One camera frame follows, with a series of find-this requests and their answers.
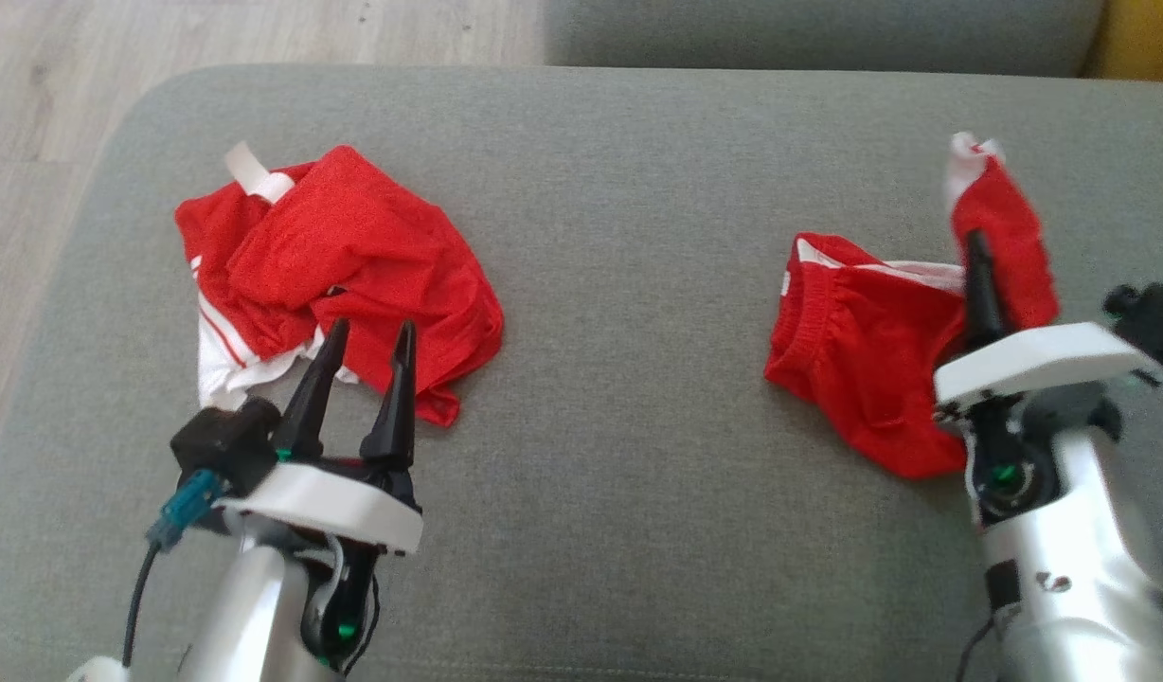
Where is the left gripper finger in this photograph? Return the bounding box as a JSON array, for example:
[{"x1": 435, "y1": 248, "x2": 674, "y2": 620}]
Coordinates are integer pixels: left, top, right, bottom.
[
  {"x1": 277, "y1": 319, "x2": 350, "y2": 462},
  {"x1": 361, "y1": 320, "x2": 419, "y2": 470}
]

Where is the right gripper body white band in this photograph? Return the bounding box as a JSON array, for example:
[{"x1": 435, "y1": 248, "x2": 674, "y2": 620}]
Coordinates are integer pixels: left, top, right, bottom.
[{"x1": 934, "y1": 322, "x2": 1163, "y2": 527}]

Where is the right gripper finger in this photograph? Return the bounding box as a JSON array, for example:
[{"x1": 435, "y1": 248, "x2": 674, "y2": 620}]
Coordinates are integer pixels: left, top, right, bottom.
[{"x1": 965, "y1": 230, "x2": 1013, "y2": 353}]

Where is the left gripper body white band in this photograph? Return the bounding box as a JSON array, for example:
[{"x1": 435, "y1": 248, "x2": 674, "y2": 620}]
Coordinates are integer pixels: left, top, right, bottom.
[{"x1": 217, "y1": 455, "x2": 423, "y2": 669}]

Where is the red basketball shorts white trim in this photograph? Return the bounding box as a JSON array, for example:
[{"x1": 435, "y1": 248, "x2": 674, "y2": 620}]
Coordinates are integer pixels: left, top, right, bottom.
[{"x1": 763, "y1": 133, "x2": 1061, "y2": 479}]

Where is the red basketball jersey white trim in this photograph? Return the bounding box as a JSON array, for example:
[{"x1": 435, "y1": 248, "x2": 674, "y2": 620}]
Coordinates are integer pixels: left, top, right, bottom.
[{"x1": 174, "y1": 142, "x2": 505, "y2": 427}]

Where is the large grey sofa seat cushion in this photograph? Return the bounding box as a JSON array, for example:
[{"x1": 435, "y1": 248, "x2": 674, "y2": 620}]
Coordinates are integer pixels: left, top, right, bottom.
[{"x1": 0, "y1": 64, "x2": 1163, "y2": 682}]

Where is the yellow upholstered cushion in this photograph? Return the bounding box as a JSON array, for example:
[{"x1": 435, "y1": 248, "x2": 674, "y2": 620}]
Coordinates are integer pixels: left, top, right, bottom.
[{"x1": 1083, "y1": 0, "x2": 1163, "y2": 84}]

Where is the small grey sofa cushion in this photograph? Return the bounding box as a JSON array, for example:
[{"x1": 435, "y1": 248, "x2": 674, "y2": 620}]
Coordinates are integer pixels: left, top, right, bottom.
[{"x1": 544, "y1": 0, "x2": 1108, "y2": 79}]

